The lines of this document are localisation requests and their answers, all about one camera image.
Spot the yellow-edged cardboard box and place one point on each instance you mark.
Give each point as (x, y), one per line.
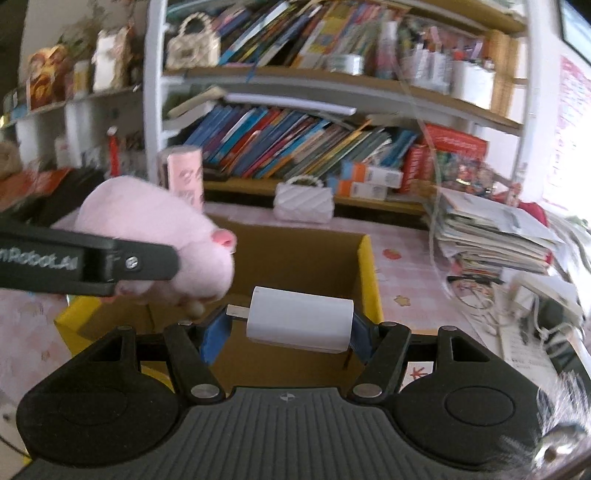
(295, 258)

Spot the white side shelf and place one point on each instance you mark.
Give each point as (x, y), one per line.
(74, 120)

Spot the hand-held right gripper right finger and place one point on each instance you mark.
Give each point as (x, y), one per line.
(362, 344)

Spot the stack of magazines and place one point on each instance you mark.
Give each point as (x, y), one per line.
(489, 230)

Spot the white quilted handbag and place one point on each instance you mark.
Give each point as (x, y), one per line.
(302, 203)

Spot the brown printed snack box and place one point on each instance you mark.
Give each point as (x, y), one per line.
(46, 78)

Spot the pink plush toy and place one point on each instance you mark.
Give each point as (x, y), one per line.
(152, 207)

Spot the grey fur trim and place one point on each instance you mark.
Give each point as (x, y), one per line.
(565, 406)

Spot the white gift box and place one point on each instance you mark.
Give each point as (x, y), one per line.
(111, 60)

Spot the long row of leaning books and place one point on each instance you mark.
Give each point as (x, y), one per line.
(286, 143)

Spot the red printed box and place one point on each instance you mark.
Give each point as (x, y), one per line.
(455, 143)

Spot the loose grey book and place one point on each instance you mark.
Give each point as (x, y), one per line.
(196, 104)

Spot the white wooden bookshelf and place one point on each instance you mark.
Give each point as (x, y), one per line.
(153, 92)

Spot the black case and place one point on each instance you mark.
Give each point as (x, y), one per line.
(69, 194)

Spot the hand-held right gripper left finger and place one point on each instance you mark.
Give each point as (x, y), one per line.
(213, 339)

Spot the silver tin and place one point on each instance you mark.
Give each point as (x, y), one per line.
(347, 63)

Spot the row of thin colourful books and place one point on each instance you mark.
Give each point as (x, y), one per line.
(304, 32)

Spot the white pen holder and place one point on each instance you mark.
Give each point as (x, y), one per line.
(429, 67)

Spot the white charger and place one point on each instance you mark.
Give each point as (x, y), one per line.
(300, 318)

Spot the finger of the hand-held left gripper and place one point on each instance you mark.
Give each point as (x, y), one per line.
(147, 263)

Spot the red tube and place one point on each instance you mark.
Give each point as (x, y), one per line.
(113, 154)

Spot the white storage bin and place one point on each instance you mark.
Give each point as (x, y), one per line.
(473, 85)

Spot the orange and white box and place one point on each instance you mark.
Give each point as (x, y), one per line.
(362, 190)
(374, 174)

